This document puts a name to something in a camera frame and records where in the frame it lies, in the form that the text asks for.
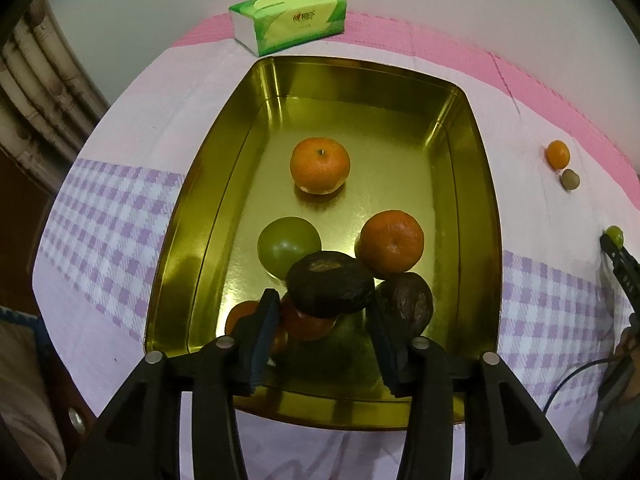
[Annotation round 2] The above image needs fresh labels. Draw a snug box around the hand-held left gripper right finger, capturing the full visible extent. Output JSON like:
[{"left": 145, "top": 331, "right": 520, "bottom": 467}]
[{"left": 366, "top": 294, "right": 583, "bottom": 480}]

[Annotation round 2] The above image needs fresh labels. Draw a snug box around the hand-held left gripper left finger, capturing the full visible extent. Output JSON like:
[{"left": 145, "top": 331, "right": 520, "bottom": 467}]
[{"left": 67, "top": 287, "right": 282, "bottom": 480}]

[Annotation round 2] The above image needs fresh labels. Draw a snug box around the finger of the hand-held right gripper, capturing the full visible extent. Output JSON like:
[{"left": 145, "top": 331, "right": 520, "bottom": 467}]
[{"left": 599, "top": 234, "right": 640, "bottom": 311}]

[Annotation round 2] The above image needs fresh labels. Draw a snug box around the red tomato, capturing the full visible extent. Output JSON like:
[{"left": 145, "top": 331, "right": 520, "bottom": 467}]
[
  {"left": 224, "top": 300, "right": 263, "bottom": 338},
  {"left": 272, "top": 295, "right": 338, "bottom": 353}
]

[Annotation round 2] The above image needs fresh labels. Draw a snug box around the dark avocado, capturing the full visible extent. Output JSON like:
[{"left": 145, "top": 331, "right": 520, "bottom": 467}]
[{"left": 286, "top": 250, "right": 376, "bottom": 319}]

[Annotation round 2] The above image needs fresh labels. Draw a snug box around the gold metal tin box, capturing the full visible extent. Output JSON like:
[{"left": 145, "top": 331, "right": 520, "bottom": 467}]
[{"left": 144, "top": 56, "right": 502, "bottom": 432}]

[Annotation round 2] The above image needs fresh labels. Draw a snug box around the small orange mandarin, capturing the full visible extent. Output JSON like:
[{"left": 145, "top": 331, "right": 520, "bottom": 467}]
[{"left": 545, "top": 140, "right": 571, "bottom": 170}]

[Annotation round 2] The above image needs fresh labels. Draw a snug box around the dark brown wooden cabinet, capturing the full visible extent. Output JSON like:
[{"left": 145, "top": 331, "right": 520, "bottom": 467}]
[{"left": 0, "top": 145, "right": 96, "bottom": 461}]

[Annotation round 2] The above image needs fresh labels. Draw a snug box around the pink foam mat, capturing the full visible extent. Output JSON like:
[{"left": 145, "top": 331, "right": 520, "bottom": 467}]
[{"left": 175, "top": 10, "right": 640, "bottom": 181}]

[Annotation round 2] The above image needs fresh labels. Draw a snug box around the green tissue pack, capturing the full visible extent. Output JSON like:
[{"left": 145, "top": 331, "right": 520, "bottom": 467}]
[{"left": 228, "top": 0, "right": 348, "bottom": 57}]

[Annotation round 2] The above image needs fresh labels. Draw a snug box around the black cable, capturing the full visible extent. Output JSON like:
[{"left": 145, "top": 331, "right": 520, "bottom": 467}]
[{"left": 542, "top": 357, "right": 621, "bottom": 413}]

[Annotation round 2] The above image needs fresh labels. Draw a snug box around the beige ribbed frame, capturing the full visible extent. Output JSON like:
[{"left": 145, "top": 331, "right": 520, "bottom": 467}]
[{"left": 0, "top": 0, "right": 111, "bottom": 196}]

